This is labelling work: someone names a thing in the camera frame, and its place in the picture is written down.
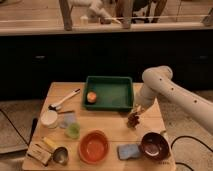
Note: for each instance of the metal measuring cup yellow handle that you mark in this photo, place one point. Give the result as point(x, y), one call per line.
point(60, 153)

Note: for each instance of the orange plastic bowl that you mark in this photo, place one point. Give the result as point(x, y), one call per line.
point(93, 147)

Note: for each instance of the dark maroon bowl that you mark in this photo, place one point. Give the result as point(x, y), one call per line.
point(154, 146)

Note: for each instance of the white round cup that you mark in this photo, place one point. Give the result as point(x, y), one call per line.
point(49, 119)

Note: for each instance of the wooden block holder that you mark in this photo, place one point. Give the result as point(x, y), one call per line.
point(38, 153)

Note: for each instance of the light blue cloth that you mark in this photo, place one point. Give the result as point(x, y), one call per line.
point(67, 120)

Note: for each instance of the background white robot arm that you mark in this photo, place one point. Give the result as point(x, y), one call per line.
point(96, 9)

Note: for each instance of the blue sponge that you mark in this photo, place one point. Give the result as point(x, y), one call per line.
point(128, 151)

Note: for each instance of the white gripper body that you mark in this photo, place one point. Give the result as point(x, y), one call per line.
point(138, 109)

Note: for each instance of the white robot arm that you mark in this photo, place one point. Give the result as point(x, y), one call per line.
point(157, 80)

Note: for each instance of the green translucent cup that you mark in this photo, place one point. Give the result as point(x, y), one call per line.
point(73, 130)

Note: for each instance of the green plastic tray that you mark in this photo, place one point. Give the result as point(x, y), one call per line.
point(113, 93)

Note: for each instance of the orange fruit in tray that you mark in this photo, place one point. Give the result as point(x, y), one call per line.
point(91, 97)

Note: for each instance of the dark purple grape bunch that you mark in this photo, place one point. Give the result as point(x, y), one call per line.
point(133, 120)

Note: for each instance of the white handled brush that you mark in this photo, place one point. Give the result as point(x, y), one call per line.
point(57, 105)

